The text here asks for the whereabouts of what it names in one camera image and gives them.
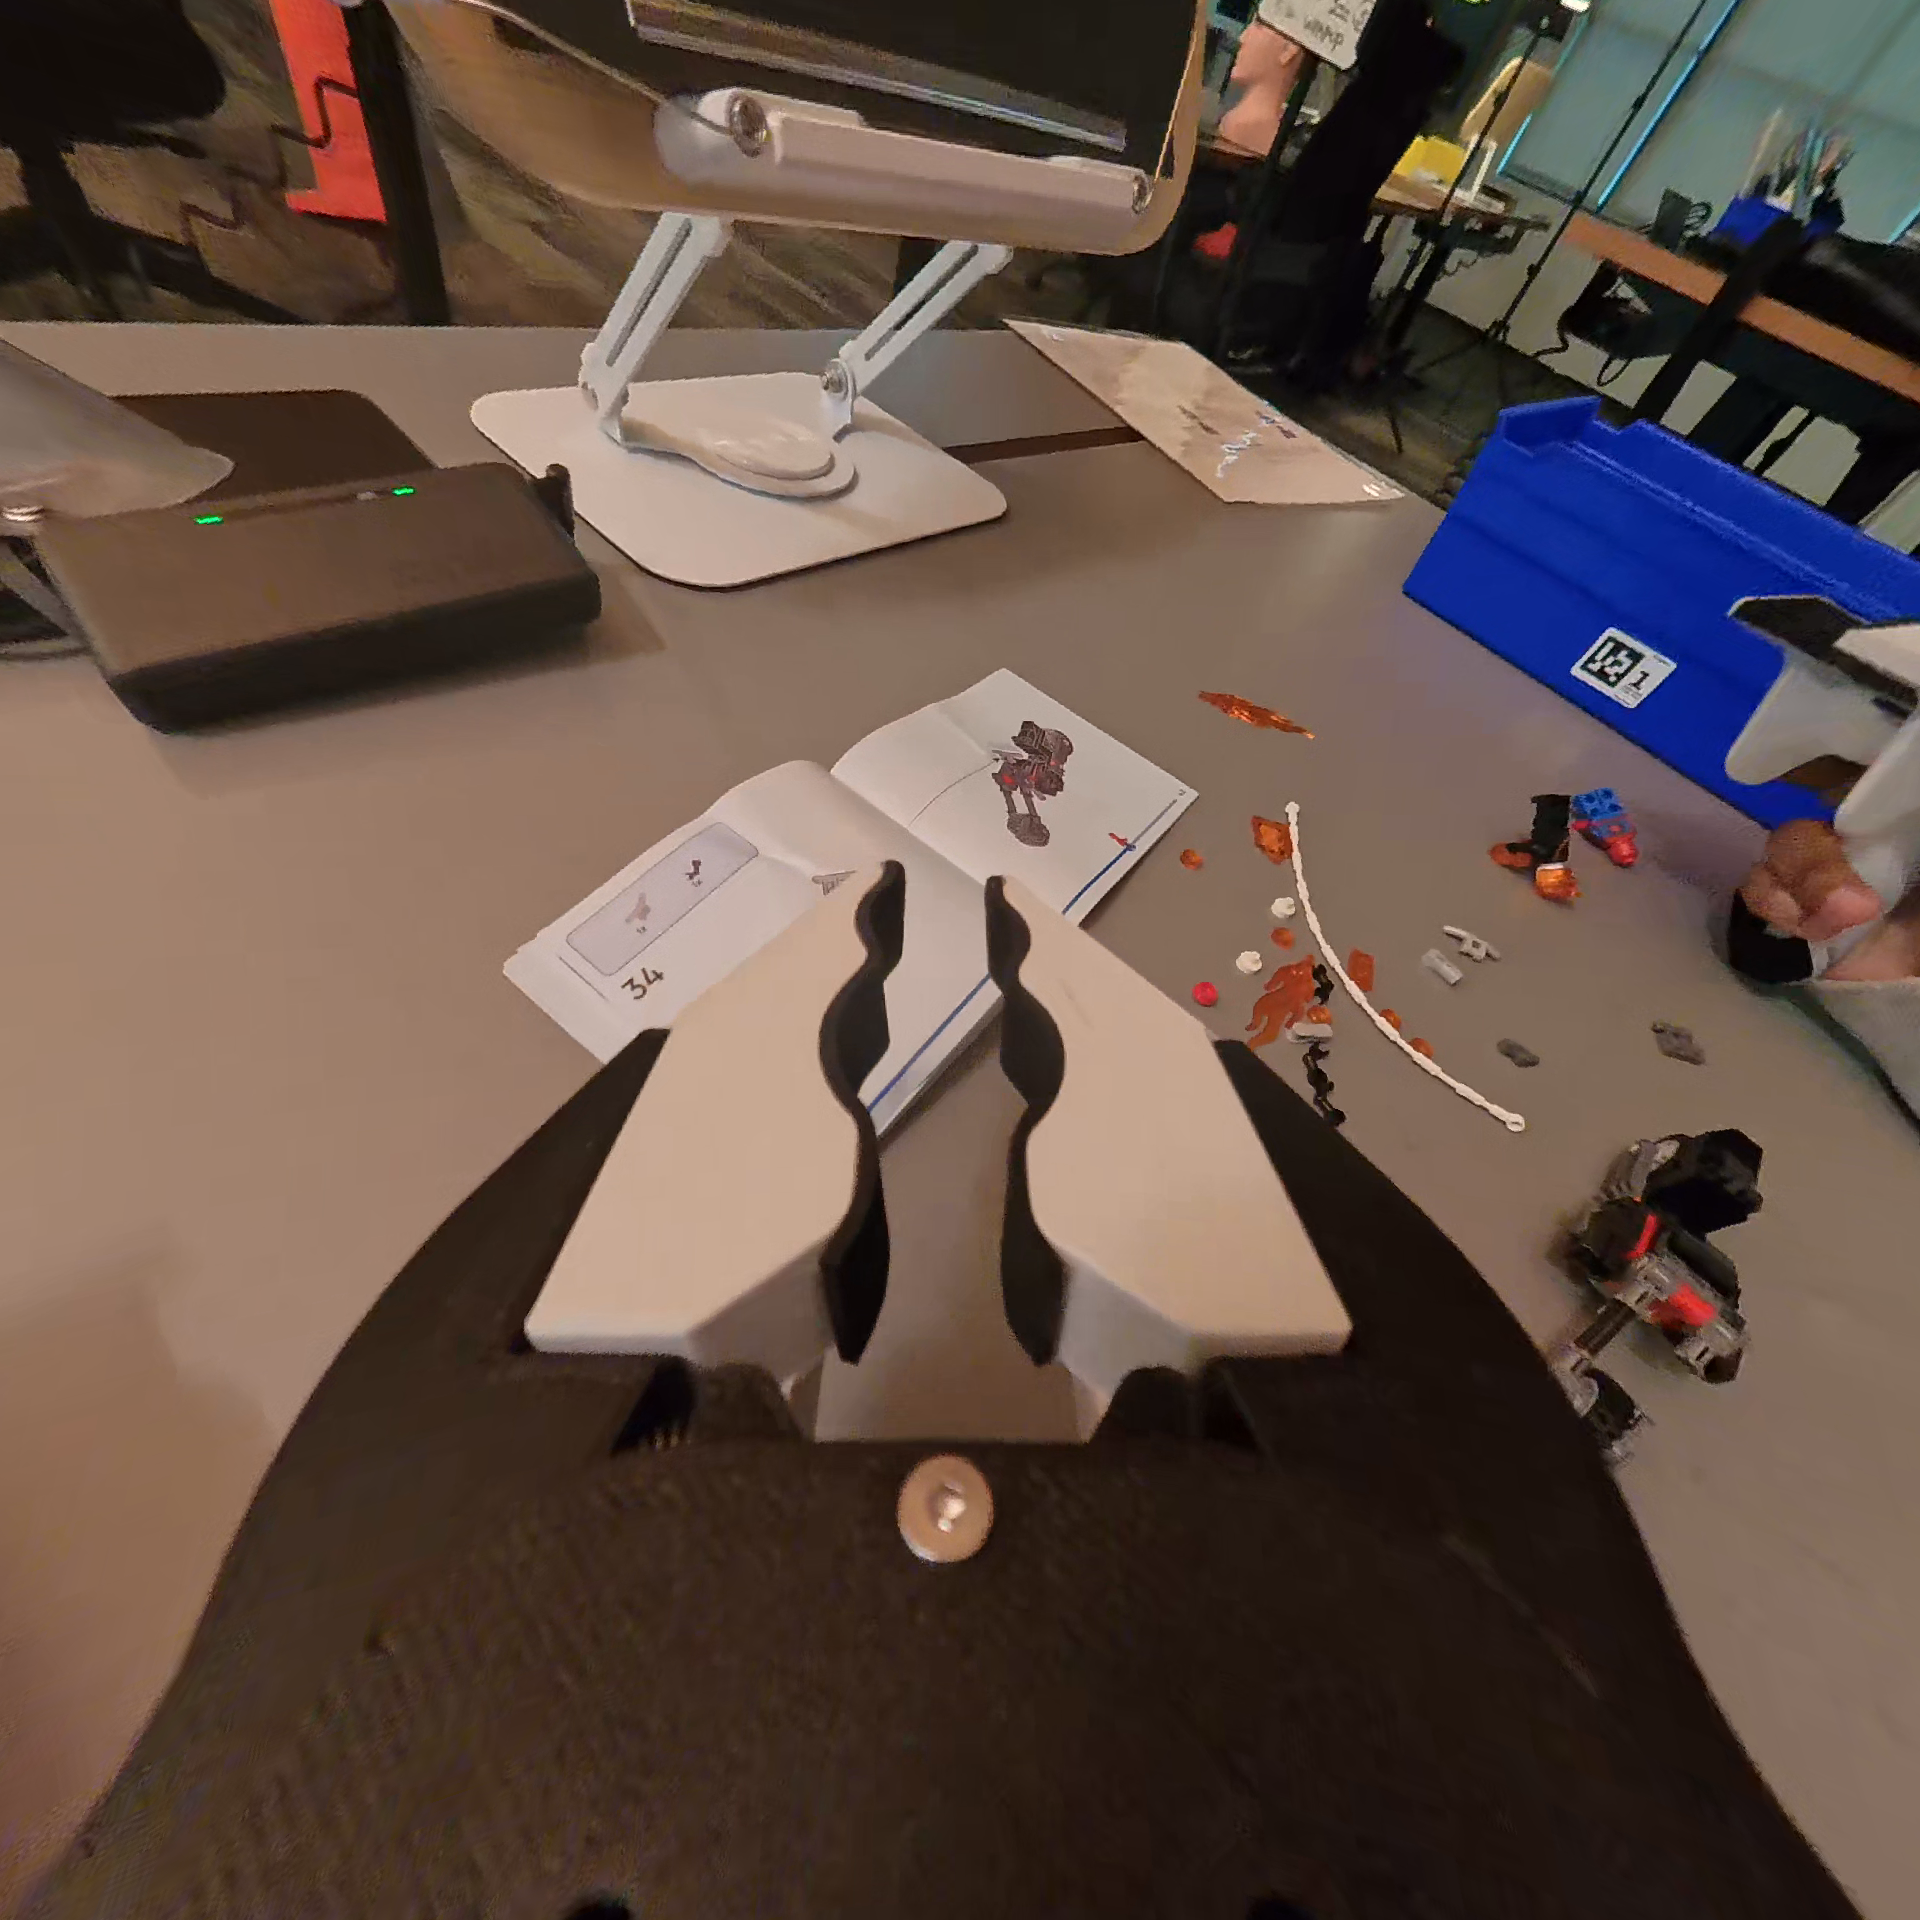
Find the instruction booklet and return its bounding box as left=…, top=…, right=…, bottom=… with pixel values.
left=505, top=668, right=1199, bottom=1142

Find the orange flame minifigure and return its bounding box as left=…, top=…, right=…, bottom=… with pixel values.
left=1491, top=790, right=1581, bottom=902

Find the blue plastic bin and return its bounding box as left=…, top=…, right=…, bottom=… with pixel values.
left=1404, top=399, right=1920, bottom=829

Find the grey flat pouch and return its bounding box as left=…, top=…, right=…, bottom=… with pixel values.
left=0, top=337, right=238, bottom=523

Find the black power bank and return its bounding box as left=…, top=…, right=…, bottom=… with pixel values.
left=29, top=460, right=607, bottom=736

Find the pale mannequin head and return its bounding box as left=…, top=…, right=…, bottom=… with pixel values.
left=1229, top=18, right=1323, bottom=148

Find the black lego chain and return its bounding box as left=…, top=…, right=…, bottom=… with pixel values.
left=1302, top=968, right=1351, bottom=1131

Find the printed paper sheet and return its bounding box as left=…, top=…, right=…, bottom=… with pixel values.
left=1004, top=319, right=1406, bottom=506

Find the orange traffic cone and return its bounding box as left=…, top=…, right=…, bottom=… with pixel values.
left=270, top=0, right=390, bottom=231

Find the white laptop stand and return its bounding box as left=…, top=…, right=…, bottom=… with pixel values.
left=468, top=88, right=1157, bottom=591

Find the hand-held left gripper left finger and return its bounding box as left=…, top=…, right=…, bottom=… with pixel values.
left=524, top=860, right=910, bottom=1365

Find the white wall chart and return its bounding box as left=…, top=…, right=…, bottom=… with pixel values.
left=1257, top=0, right=1387, bottom=73

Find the white lego chain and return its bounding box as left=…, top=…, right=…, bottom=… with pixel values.
left=1283, top=804, right=1528, bottom=1134

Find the black lego motorcycle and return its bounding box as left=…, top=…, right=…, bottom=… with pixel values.
left=1551, top=1131, right=1769, bottom=1465

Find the person's right hand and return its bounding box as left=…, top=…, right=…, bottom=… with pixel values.
left=1740, top=817, right=1882, bottom=937

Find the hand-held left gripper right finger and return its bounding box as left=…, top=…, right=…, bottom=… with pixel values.
left=980, top=876, right=1353, bottom=1422

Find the black office chair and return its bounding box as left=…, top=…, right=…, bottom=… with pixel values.
left=1273, top=0, right=1464, bottom=396

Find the wooden desk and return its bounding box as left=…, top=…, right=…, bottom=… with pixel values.
left=337, top=0, right=455, bottom=328
left=1561, top=212, right=1920, bottom=501

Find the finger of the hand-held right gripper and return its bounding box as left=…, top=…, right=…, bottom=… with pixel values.
left=1726, top=621, right=1920, bottom=790
left=1727, top=594, right=1862, bottom=661

